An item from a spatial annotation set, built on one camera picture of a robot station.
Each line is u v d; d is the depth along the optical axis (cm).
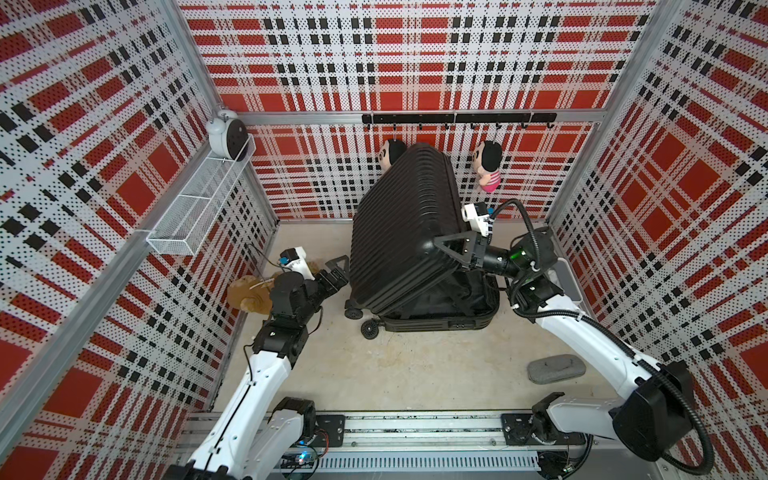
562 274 100
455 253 55
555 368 80
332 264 67
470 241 55
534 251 49
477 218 60
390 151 92
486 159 93
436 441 73
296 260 66
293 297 55
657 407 40
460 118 89
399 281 66
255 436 45
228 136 78
